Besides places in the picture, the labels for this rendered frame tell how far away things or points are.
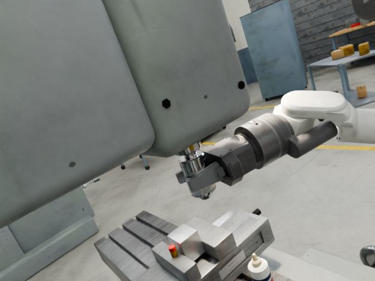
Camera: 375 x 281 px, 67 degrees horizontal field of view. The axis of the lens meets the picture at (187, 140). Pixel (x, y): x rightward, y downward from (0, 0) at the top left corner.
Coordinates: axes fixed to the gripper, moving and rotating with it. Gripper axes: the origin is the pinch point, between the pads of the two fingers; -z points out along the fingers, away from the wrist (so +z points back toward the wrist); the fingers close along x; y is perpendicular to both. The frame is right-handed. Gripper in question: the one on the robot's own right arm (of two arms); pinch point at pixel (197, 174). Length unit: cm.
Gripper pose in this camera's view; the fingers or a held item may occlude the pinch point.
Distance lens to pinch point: 50.1
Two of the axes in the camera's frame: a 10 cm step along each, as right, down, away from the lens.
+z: 8.6, -4.1, 3.0
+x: 3.8, 1.1, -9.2
